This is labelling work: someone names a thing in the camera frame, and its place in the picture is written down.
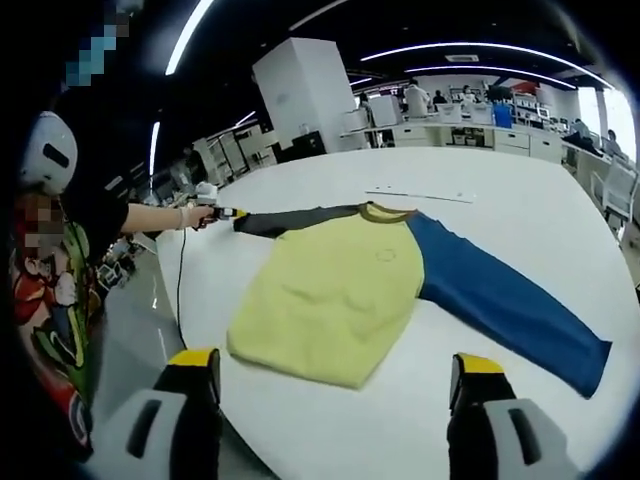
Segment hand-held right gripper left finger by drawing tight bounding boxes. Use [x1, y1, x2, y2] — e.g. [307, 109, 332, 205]
[82, 348, 225, 480]

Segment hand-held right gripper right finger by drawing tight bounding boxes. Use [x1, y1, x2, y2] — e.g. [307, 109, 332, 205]
[446, 352, 586, 480]

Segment yellow blue long-sleeve garment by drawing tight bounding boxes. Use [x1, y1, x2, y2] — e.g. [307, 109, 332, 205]
[227, 199, 614, 400]

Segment person's left hand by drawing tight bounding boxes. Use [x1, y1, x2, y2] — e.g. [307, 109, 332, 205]
[179, 203, 215, 232]

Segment white shelving racks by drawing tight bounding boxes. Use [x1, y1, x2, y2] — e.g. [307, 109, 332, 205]
[192, 124, 281, 186]

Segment short ceiling light strip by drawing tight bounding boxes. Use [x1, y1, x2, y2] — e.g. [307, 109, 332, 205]
[149, 121, 162, 176]

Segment black cabinet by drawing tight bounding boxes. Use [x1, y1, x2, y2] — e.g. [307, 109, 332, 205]
[291, 130, 329, 161]

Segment wide white pillar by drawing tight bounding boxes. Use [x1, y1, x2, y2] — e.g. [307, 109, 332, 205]
[251, 37, 351, 151]

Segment bright ceiling light strip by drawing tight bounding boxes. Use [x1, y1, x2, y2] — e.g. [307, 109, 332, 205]
[164, 0, 217, 77]

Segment person in colourful shirt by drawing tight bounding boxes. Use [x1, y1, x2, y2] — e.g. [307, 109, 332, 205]
[9, 84, 151, 451]

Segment white chest-worn device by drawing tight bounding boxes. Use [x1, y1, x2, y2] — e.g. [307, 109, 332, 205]
[18, 109, 80, 195]

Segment white counter with cabinets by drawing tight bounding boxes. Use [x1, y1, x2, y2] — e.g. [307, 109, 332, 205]
[339, 118, 564, 164]

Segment white office chair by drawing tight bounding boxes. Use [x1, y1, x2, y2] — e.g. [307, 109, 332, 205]
[592, 157, 639, 226]

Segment long curved ceiling light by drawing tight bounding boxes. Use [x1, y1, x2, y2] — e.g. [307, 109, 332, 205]
[359, 41, 576, 65]
[404, 63, 616, 90]

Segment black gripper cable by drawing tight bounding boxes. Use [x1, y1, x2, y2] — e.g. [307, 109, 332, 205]
[172, 227, 197, 351]

